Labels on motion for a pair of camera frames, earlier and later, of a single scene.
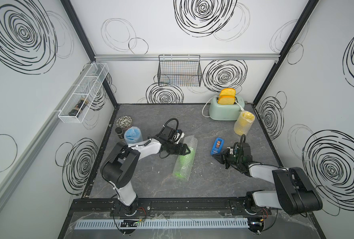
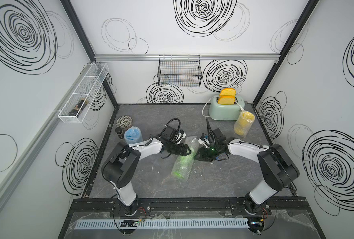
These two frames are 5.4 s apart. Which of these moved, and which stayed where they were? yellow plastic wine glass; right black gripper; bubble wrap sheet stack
Moved: right black gripper
Stayed: bubble wrap sheet stack; yellow plastic wine glass
